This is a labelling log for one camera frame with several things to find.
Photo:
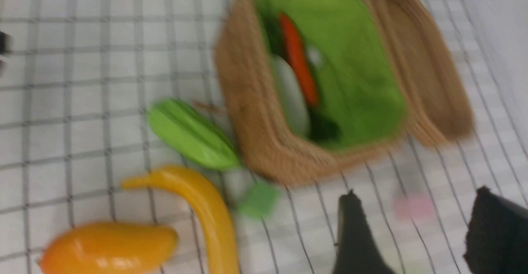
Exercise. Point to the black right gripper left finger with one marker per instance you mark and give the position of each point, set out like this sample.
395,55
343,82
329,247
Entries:
356,249

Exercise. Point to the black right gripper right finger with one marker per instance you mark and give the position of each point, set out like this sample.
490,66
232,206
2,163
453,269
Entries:
497,237

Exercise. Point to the yellow banana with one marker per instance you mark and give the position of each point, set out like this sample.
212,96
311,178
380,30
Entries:
209,206

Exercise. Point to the white radish with leaves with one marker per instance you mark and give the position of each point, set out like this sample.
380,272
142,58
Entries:
304,121

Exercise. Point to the green chayote squash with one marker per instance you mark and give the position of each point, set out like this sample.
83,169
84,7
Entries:
194,136

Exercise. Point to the orange carrot with leaves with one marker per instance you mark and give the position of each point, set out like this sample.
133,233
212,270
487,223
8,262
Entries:
298,61

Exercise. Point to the orange mango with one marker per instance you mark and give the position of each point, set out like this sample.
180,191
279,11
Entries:
109,248

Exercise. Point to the pink foam cube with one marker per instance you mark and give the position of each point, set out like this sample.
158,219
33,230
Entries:
414,207

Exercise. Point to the green foam cube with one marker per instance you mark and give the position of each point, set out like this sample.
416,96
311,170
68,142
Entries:
259,201

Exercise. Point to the woven rattan basket lid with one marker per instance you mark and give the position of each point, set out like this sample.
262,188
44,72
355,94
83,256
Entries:
439,111

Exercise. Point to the woven rattan basket green lining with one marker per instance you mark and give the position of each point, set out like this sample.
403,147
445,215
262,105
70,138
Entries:
269,115

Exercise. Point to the white checkered tablecloth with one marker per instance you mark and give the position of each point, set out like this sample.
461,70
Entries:
74,92

